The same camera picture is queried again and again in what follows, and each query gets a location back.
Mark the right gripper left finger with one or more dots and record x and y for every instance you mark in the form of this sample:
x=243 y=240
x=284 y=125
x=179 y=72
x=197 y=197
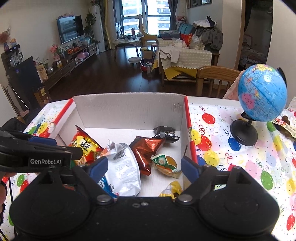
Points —
x=89 y=176

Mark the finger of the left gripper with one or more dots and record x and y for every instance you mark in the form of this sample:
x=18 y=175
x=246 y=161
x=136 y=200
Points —
x=42 y=141
x=17 y=146

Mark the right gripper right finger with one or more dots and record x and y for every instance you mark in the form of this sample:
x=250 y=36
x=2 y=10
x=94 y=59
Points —
x=201 y=179

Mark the blue cookie packet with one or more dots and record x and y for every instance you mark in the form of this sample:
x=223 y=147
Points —
x=106 y=187

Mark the red yellow snack bag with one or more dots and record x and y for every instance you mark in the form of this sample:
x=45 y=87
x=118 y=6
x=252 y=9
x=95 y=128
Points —
x=91 y=149

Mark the yellow small snack packet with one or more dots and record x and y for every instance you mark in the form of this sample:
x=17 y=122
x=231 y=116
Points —
x=173 y=190

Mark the white snack packet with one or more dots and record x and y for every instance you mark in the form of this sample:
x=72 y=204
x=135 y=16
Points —
x=123 y=174

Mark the black snack packet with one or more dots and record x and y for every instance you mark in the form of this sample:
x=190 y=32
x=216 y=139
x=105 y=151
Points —
x=167 y=133

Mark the brown foil snack bag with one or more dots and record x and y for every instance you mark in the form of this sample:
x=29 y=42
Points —
x=143 y=149

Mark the person's hand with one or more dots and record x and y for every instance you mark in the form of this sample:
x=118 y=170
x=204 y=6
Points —
x=3 y=188

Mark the black jacket on chair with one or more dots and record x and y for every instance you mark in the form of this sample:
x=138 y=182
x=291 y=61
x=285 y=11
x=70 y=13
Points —
x=19 y=124

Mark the red cardboard box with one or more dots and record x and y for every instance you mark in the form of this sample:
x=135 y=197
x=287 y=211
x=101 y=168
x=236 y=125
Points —
x=121 y=117

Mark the balloon pattern tablecloth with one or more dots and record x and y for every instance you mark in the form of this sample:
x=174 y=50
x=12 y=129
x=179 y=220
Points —
x=271 y=161

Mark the pink cloth on chair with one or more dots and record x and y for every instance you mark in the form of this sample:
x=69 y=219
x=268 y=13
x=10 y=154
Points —
x=232 y=92

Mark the wrapper near globe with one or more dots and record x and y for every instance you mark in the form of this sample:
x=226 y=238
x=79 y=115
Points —
x=283 y=126

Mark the tv cabinet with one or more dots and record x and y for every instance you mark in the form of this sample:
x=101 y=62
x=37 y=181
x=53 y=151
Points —
x=69 y=64

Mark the blue desk globe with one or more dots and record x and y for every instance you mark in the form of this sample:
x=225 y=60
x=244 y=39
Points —
x=262 y=93

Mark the small round stool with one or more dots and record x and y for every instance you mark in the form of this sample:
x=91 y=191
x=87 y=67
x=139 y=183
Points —
x=134 y=61

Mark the round coffee table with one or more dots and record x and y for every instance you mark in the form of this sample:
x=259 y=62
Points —
x=127 y=43

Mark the sofa with cream cover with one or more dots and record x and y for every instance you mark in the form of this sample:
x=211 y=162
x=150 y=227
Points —
x=181 y=53

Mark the wall television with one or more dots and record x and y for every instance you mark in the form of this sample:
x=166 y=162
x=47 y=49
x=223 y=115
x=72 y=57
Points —
x=70 y=28

